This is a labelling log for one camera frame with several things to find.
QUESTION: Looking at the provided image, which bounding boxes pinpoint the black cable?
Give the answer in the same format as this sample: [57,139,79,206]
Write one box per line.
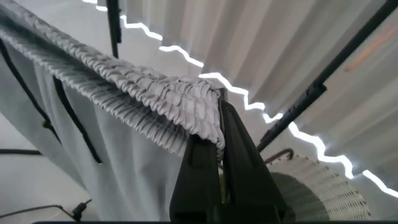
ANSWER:
[0,198,93,222]

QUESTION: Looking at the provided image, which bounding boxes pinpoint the white laundry basket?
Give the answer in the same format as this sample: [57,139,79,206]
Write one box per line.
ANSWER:
[264,148,371,222]

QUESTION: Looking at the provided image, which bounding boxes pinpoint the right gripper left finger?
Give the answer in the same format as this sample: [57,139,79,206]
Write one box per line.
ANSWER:
[169,134,224,222]

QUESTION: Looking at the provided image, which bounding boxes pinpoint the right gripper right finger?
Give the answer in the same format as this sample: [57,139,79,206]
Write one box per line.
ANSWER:
[219,99,288,222]

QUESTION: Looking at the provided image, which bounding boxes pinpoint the pale grey shorts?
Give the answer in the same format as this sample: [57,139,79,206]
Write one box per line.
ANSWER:
[0,0,226,222]

